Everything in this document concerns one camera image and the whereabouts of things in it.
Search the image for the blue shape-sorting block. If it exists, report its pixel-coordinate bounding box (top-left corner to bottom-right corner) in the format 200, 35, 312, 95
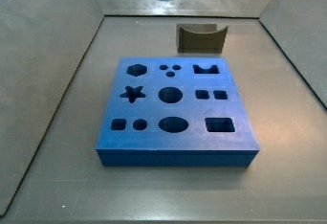
96, 57, 259, 167

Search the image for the dark curved holder block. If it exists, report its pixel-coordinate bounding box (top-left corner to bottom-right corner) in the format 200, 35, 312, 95
176, 24, 228, 54

